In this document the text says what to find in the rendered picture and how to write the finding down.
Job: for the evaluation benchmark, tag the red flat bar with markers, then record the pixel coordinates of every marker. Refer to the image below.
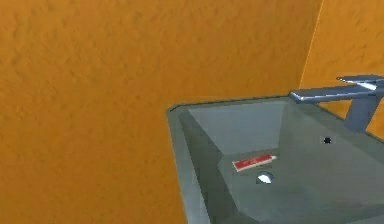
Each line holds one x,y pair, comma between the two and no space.
252,162

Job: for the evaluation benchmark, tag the grey square sink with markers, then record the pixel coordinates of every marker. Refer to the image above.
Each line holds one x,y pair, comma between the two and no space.
306,186

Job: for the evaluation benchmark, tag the silver sink faucet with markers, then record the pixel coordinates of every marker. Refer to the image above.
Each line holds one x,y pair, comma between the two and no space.
361,106

